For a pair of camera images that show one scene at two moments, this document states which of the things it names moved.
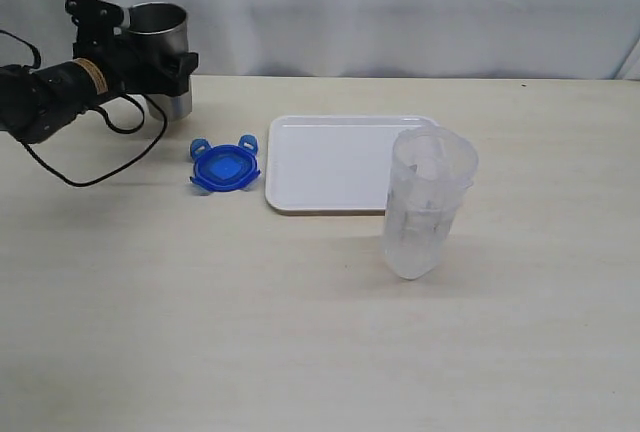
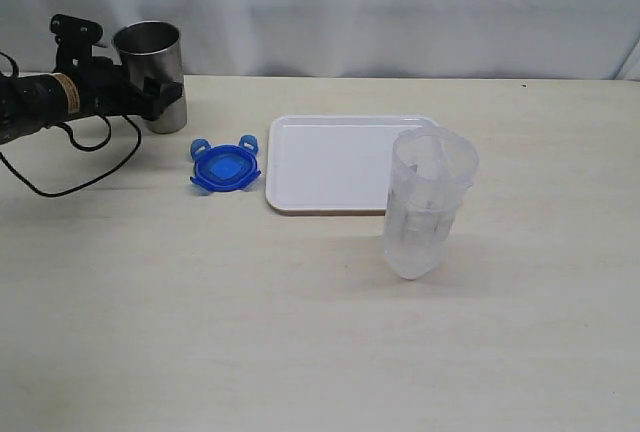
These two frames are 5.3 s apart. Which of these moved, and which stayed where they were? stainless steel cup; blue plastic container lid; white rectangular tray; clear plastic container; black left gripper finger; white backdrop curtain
Moved: black left gripper finger; stainless steel cup
Stayed: blue plastic container lid; clear plastic container; white backdrop curtain; white rectangular tray
